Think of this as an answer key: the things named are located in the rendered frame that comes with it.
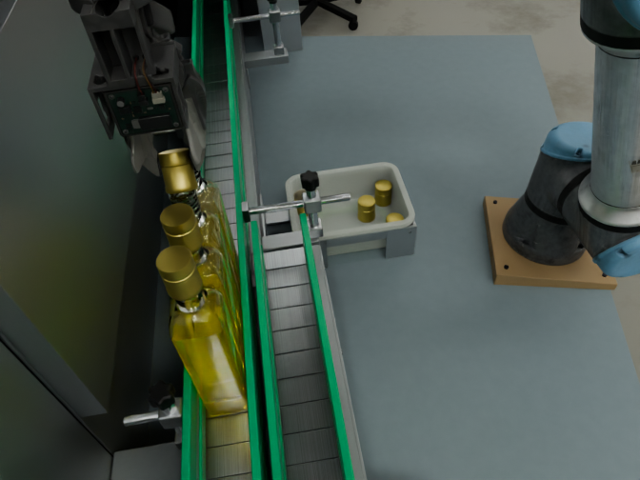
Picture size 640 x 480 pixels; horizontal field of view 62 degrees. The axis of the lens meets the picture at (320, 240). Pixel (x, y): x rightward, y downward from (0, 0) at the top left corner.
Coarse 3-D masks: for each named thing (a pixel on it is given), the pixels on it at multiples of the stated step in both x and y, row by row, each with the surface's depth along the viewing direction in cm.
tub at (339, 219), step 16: (320, 176) 105; (336, 176) 106; (352, 176) 106; (368, 176) 107; (384, 176) 107; (400, 176) 103; (288, 192) 102; (320, 192) 108; (336, 192) 108; (352, 192) 109; (368, 192) 109; (400, 192) 100; (336, 208) 108; (352, 208) 108; (384, 208) 107; (400, 208) 101; (336, 224) 105; (352, 224) 105; (368, 224) 105; (384, 224) 95; (400, 224) 95
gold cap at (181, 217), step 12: (180, 204) 55; (168, 216) 54; (180, 216) 53; (192, 216) 54; (168, 228) 53; (180, 228) 53; (192, 228) 54; (180, 240) 54; (192, 240) 55; (192, 252) 56
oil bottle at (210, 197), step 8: (208, 184) 67; (200, 192) 66; (208, 192) 66; (216, 192) 68; (200, 200) 66; (208, 200) 66; (216, 200) 67; (208, 208) 66; (216, 208) 67; (224, 208) 72; (224, 216) 71; (224, 224) 70; (224, 232) 70; (232, 240) 77; (232, 248) 76; (232, 256) 74; (232, 264) 74
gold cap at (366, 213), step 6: (360, 198) 103; (366, 198) 103; (372, 198) 103; (360, 204) 102; (366, 204) 102; (372, 204) 102; (360, 210) 103; (366, 210) 103; (372, 210) 103; (360, 216) 105; (366, 216) 104; (372, 216) 104; (366, 222) 105
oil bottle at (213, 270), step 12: (216, 252) 60; (204, 264) 58; (216, 264) 59; (204, 276) 58; (216, 276) 59; (228, 276) 64; (216, 288) 59; (228, 288) 63; (228, 300) 62; (240, 312) 71; (240, 324) 69; (240, 336) 68
